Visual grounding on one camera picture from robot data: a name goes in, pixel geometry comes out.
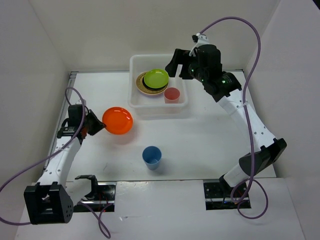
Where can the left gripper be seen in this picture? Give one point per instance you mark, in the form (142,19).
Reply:
(99,125)

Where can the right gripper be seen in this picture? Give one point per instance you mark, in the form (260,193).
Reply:
(179,57)

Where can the orange plate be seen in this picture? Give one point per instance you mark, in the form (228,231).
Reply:
(117,120)

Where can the green plate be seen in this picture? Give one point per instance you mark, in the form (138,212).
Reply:
(156,78)

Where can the pink plastic cup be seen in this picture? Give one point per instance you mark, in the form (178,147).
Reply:
(171,95)

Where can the beige plate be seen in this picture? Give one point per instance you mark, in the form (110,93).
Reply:
(152,94)

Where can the black plate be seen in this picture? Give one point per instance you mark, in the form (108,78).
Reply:
(153,89)

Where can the round bamboo mat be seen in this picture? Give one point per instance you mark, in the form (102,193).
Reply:
(138,83)

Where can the blue plastic cup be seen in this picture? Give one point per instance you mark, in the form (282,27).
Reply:
(152,156)

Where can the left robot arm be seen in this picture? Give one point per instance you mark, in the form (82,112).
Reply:
(50,201)

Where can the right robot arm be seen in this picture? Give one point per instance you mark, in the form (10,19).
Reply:
(265,148)

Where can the clear plastic bin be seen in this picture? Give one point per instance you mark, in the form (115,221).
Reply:
(147,104)

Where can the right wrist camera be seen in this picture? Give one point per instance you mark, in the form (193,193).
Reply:
(199,40)

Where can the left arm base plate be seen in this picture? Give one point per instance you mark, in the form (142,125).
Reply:
(105,193)

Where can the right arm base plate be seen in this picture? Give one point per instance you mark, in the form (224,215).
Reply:
(217,198)

